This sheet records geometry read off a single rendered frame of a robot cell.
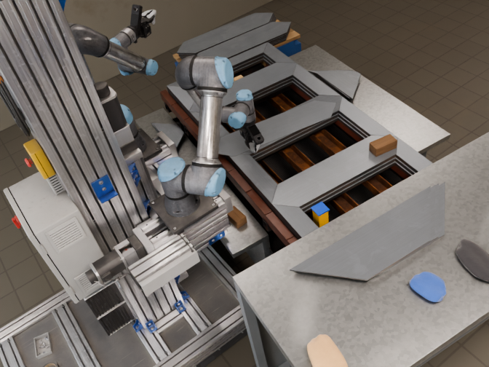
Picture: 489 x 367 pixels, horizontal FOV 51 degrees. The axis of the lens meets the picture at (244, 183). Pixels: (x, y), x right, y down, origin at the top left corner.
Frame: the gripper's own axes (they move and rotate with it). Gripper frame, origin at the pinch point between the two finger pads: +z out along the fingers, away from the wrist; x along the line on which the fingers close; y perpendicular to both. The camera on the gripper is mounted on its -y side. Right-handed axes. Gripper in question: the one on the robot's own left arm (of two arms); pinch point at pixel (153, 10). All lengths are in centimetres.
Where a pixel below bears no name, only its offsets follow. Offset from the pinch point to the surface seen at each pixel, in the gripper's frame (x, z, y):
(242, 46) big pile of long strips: 12, 70, 59
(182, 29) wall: -120, 185, 148
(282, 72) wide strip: 52, 47, 52
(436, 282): 166, -78, 15
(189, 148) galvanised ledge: 22, -14, 75
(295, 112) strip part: 75, 14, 49
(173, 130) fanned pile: 6, -8, 73
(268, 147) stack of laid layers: 73, -15, 51
